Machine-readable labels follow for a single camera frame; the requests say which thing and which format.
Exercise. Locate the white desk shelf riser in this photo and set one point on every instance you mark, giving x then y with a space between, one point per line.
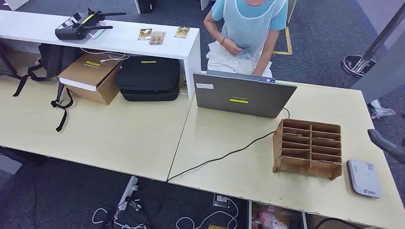
126 39

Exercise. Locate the black backpack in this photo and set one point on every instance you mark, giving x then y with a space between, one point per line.
57 58

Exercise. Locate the black zip carry case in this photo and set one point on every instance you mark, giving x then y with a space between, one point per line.
148 75

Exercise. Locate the grey laptop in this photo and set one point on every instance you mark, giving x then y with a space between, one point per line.
243 94

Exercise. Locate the white flat phone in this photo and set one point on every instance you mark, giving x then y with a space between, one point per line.
98 33

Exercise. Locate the brown cardboard box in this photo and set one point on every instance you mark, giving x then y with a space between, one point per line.
95 82

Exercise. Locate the white card reader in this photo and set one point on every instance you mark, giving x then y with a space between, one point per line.
364 180

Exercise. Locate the person's right forearm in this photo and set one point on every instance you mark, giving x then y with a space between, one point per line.
212 31

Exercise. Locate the small printed card stack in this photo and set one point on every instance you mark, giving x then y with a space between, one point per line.
183 88

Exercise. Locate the yellow tree-print key card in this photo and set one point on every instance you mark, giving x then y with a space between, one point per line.
157 38
182 32
145 34

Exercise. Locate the person's right hand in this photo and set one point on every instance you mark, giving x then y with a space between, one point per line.
232 47

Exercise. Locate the metal floor socket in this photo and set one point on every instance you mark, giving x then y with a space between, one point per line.
221 200

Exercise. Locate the grey box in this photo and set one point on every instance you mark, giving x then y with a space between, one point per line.
9 164

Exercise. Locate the black power adapter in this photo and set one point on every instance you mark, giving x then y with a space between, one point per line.
134 205

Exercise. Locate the yellow floor tape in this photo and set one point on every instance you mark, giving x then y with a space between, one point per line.
288 41

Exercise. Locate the black box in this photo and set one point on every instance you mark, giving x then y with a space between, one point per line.
147 5

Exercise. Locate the pink plastic bag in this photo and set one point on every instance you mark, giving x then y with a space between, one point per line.
269 219

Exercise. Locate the black drone remote controller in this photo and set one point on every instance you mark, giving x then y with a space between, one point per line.
71 31

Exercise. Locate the wooden slotted card holder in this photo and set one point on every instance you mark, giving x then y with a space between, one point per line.
308 167

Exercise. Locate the grey partition panel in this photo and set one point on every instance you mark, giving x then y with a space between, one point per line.
389 74

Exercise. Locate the person's left forearm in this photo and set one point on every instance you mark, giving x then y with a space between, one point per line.
267 53

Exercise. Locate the person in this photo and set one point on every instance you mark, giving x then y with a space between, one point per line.
250 28

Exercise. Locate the white power strip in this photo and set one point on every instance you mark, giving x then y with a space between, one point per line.
129 189

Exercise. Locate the chrome stanchion post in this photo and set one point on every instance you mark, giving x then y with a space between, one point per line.
359 64

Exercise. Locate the clear plastic bag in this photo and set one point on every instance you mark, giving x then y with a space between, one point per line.
379 110

